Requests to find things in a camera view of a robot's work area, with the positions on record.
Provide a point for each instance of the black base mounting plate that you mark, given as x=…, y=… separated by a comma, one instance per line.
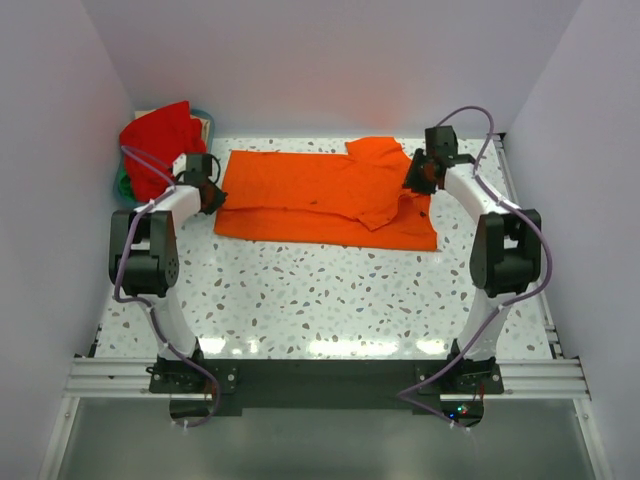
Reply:
x=231, y=386

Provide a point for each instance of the green garment in basket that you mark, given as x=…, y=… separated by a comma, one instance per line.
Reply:
x=124, y=186

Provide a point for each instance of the aluminium front rail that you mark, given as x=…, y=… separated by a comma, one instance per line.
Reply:
x=108, y=378

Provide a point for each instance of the orange t-shirt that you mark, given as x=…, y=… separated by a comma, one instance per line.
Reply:
x=352, y=199

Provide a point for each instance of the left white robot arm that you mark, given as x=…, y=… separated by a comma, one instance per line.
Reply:
x=143, y=254

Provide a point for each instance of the teal plastic basket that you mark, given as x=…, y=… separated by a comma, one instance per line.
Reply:
x=158, y=137

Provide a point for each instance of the red t-shirt in basket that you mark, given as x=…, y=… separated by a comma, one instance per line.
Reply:
x=159, y=137

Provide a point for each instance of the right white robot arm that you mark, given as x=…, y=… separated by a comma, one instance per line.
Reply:
x=506, y=252

